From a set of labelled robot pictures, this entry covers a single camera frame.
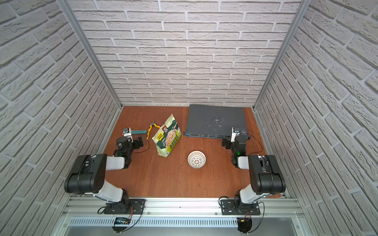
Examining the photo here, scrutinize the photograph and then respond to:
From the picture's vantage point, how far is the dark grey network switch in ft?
3.35

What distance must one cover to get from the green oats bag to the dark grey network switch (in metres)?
0.11

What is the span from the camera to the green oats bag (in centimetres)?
83
